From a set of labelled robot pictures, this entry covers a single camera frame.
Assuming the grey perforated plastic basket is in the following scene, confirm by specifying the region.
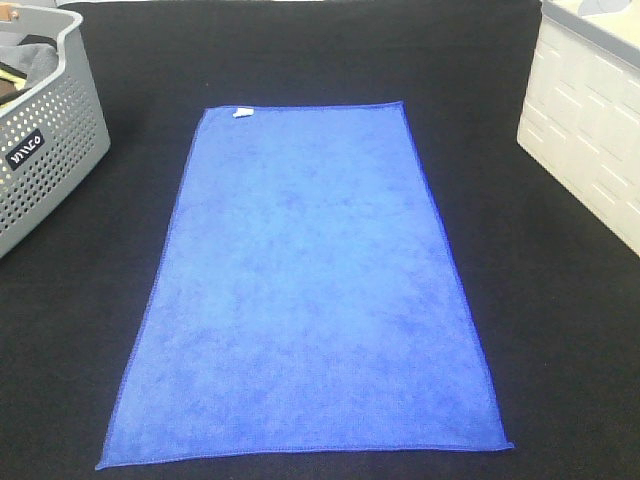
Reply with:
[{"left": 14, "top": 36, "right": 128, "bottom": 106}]
[{"left": 1, "top": 3, "right": 110, "bottom": 254}]

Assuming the white plastic storage crate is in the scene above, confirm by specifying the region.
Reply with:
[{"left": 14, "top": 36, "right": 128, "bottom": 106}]
[{"left": 517, "top": 1, "right": 639, "bottom": 251}]

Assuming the yellow black item in basket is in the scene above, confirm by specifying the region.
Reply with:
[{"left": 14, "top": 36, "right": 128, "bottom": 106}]
[{"left": 0, "top": 63, "right": 27, "bottom": 95}]

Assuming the blue microfibre towel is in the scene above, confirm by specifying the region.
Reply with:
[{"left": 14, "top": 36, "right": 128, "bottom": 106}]
[{"left": 99, "top": 102, "right": 511, "bottom": 469}]

